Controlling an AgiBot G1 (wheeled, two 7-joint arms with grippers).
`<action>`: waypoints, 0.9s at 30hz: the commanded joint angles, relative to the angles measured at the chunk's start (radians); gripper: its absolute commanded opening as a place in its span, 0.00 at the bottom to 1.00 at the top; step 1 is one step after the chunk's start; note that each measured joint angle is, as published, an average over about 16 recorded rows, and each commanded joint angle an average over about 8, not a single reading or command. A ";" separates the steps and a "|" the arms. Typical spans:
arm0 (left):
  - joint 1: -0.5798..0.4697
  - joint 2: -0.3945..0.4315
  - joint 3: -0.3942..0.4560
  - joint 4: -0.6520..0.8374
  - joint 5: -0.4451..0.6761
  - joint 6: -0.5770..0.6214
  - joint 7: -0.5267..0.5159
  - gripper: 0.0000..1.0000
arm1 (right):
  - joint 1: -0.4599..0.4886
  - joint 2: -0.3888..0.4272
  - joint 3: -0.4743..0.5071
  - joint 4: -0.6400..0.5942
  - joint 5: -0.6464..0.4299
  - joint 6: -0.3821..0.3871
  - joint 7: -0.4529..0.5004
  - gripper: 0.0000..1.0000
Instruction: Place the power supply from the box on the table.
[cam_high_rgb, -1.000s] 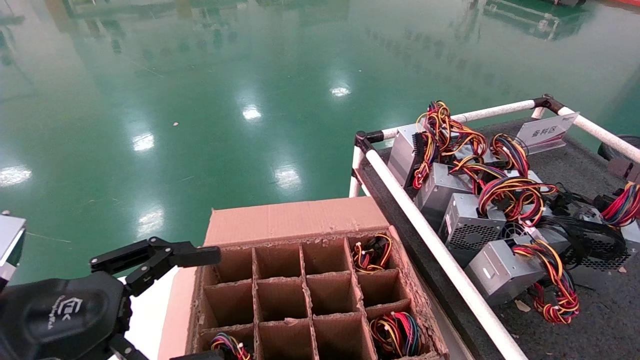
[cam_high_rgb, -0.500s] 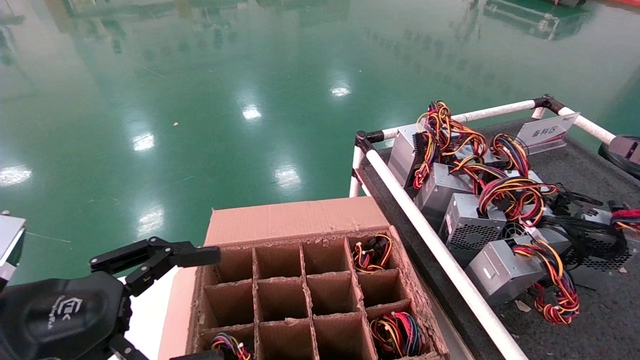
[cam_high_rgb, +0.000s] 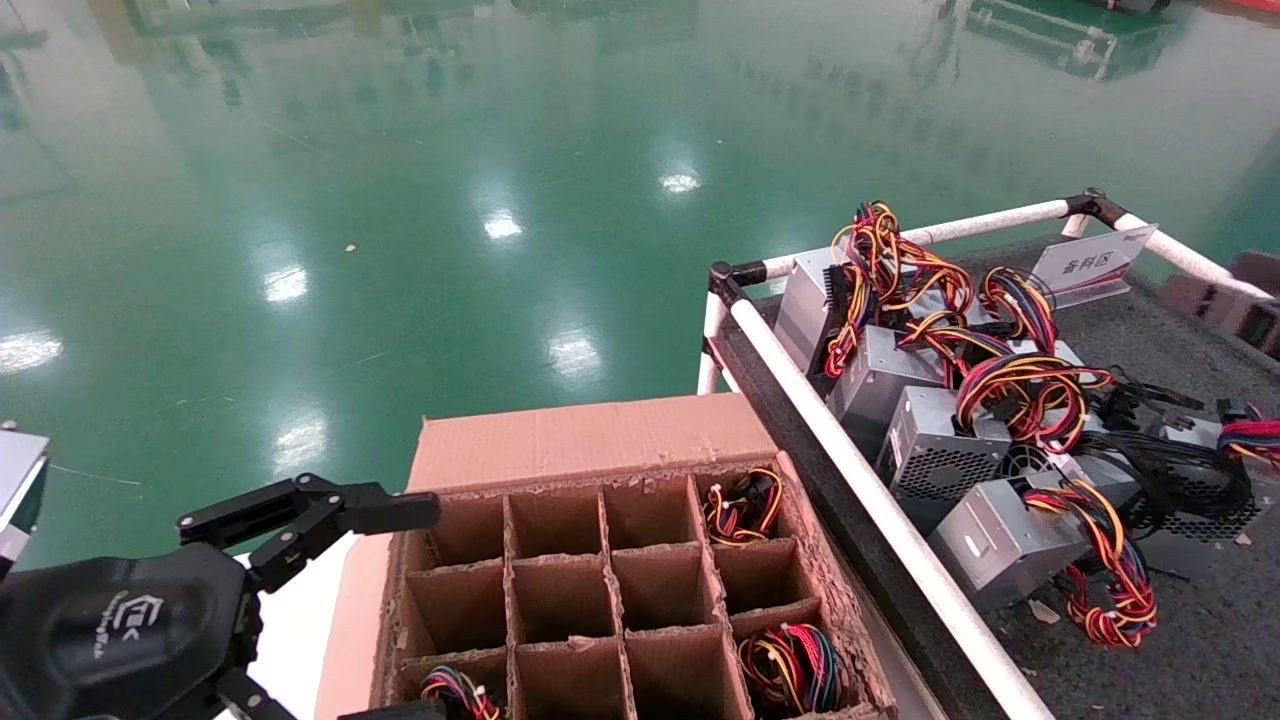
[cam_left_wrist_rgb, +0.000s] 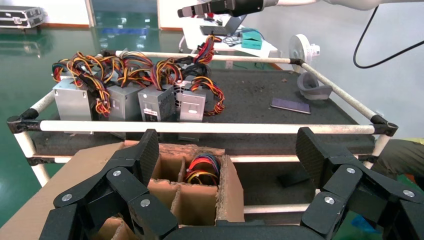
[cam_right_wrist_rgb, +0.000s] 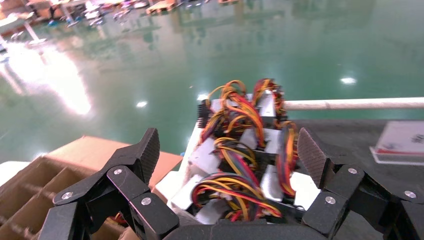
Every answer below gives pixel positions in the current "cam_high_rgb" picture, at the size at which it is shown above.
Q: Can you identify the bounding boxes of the brown cardboard divider box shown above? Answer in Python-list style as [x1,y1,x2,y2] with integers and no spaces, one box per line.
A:
[315,392,901,720]

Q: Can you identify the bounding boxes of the white pipe table frame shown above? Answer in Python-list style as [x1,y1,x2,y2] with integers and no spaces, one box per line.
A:
[697,188,1280,720]

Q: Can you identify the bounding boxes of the power supply red blue wires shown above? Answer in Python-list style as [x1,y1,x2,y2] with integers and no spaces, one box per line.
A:
[738,623,847,717]

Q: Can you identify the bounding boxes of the clear acrylic label sign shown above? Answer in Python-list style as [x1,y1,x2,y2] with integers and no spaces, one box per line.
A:
[1030,224,1159,307]

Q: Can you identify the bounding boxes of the silver power supply tangled wires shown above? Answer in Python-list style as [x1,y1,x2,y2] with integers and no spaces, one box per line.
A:
[775,200,976,379]

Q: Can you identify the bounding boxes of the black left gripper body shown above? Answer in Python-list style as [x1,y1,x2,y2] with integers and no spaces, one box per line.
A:
[0,541,264,720]

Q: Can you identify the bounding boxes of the black metal-edged flight case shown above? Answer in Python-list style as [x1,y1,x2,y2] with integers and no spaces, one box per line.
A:
[965,0,1191,81]

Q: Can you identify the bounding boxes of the silver power supply mesh side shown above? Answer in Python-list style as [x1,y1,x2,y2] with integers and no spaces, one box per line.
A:
[876,385,1016,536]

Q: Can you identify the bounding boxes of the dark brown blocky object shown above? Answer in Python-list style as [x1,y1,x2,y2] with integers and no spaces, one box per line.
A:
[1160,250,1280,361]

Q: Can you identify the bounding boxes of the plain silver power supply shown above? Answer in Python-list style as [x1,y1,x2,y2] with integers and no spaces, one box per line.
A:
[828,325,951,456]

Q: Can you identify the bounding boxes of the power supply purple yellow wires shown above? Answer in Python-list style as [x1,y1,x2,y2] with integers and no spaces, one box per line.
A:
[420,667,501,720]

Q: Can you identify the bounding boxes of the power supply yellow black wires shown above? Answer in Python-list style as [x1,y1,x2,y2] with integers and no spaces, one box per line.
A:
[703,468,787,548]

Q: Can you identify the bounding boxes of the silver power supply orange wires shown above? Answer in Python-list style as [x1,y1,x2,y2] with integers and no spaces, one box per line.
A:
[928,478,1159,649]

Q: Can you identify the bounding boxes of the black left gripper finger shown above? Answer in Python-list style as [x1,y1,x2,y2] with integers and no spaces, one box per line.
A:
[176,473,442,593]
[216,668,449,720]

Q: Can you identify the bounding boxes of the power supply with multicoloured wires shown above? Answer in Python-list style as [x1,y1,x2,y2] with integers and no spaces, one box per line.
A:
[1140,400,1280,581]

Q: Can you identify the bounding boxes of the power supply with black cables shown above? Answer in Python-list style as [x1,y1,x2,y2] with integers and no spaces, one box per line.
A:
[1000,365,1256,526]

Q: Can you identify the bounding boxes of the silver power supply striped wires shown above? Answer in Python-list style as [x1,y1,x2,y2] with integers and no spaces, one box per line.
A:
[955,265,1116,451]

